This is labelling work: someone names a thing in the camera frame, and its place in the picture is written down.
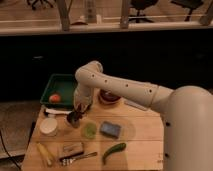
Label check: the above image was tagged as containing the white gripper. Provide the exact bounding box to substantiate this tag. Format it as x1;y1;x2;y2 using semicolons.
73;84;93;113

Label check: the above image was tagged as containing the wooden block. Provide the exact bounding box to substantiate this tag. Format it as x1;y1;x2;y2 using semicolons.
62;143;84;156

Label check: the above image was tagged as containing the dark red bowl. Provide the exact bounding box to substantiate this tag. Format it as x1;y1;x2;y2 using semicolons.
99;90;120;105

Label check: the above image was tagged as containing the blue sponge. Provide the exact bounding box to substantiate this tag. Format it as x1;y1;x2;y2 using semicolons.
100;121;121;138

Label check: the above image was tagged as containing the grey flat block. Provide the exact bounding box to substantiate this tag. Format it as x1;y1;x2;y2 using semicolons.
124;100;148;111

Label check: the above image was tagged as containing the white round container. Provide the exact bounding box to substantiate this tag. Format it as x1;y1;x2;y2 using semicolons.
39;118;58;136

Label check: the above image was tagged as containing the orange toy fruit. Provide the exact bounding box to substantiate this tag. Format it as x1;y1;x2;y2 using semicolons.
49;94;61;103

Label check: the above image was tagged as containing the black-handled knife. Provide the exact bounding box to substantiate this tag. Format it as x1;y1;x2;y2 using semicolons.
59;152;84;162

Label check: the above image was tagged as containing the green toy cucumber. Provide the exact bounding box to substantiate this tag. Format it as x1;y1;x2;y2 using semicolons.
102;143;126;164

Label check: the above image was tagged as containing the green plastic tray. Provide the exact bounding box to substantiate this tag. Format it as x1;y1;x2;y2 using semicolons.
40;74;77;109

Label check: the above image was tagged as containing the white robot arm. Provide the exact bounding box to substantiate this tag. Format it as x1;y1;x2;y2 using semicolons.
74;61;213;171

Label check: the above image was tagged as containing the black cable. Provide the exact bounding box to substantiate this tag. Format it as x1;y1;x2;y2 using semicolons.
0;129;22;170

